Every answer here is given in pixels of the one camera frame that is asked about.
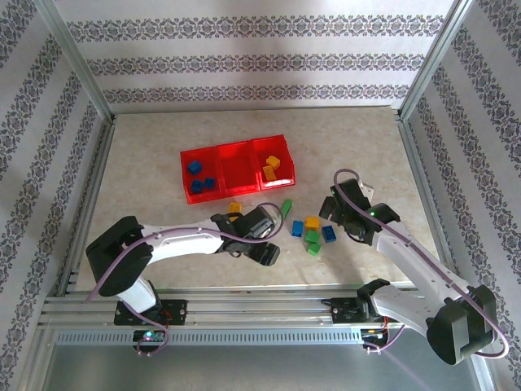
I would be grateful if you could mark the blue lego brick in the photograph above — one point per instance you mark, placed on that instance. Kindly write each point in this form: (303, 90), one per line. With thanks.
(197, 185)
(209, 183)
(328, 234)
(194, 166)
(297, 228)

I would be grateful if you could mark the yellow lego brick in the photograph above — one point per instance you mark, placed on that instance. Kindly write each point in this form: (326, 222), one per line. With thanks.
(312, 222)
(235, 207)
(273, 161)
(268, 173)

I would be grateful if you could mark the long green lego brick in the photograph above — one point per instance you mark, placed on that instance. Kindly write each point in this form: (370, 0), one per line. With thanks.
(287, 206)

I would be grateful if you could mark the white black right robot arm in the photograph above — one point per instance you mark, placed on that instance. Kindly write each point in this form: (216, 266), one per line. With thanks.
(415, 264)

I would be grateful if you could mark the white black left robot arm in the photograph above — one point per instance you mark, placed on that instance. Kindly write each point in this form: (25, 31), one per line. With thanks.
(183, 242)

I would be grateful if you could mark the red plastic bin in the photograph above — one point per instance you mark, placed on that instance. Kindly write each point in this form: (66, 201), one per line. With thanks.
(238, 171)
(281, 181)
(203, 199)

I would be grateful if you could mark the grey metal sheet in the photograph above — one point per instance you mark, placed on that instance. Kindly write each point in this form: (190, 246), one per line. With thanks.
(260, 370)

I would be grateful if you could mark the right controller board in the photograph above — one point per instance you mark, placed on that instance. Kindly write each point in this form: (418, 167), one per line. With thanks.
(372, 333)

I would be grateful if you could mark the controller board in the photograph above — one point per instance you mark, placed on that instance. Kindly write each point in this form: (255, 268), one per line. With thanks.
(372, 333)
(148, 336)

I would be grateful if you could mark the left controller board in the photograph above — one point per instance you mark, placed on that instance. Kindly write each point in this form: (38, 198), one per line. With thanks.
(148, 336)

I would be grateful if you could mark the aluminium mounting rail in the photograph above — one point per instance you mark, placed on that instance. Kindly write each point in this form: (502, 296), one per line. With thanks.
(260, 309)

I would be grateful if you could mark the aluminium side rail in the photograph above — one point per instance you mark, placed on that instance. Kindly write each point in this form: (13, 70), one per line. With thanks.
(87, 203)
(418, 163)

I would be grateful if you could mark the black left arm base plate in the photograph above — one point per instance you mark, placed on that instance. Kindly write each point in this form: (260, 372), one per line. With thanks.
(179, 311)

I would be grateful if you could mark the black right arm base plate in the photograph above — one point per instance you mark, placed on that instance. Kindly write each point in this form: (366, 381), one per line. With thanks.
(342, 311)

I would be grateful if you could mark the aluminium frame post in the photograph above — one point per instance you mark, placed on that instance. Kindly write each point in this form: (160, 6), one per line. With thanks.
(432, 61)
(78, 61)

